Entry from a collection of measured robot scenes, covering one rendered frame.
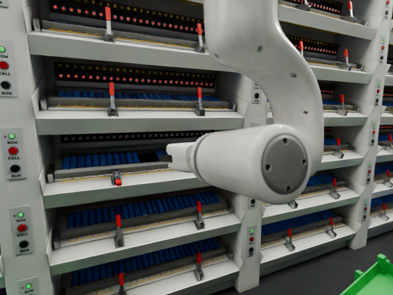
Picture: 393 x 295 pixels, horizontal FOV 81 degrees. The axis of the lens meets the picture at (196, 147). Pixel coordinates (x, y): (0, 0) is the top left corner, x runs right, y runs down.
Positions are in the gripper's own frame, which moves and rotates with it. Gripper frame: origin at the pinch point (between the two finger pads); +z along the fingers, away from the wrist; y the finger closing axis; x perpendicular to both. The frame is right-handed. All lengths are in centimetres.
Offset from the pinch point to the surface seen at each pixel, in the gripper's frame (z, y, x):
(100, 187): 20.1, 16.8, 8.1
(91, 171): 23.2, 18.9, 3.9
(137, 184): 19.6, 6.8, 8.4
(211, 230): 22.3, -18.0, 28.0
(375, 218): 29, -123, 45
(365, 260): 19, -96, 57
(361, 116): 17, -95, -10
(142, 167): 23.3, 4.3, 3.9
